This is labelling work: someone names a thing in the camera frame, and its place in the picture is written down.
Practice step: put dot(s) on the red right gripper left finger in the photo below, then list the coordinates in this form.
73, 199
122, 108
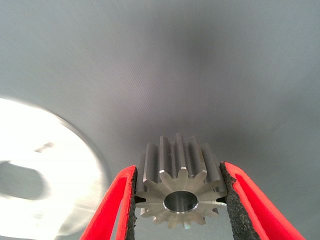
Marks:
115, 212

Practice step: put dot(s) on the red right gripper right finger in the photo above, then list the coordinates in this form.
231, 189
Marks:
250, 212

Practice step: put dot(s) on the small steel planetary gear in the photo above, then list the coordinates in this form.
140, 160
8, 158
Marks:
155, 192

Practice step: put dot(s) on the round metal carrier plate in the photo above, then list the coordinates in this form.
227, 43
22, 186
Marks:
62, 162

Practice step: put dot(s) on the dark grey table cloth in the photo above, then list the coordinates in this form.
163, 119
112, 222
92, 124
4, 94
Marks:
175, 50

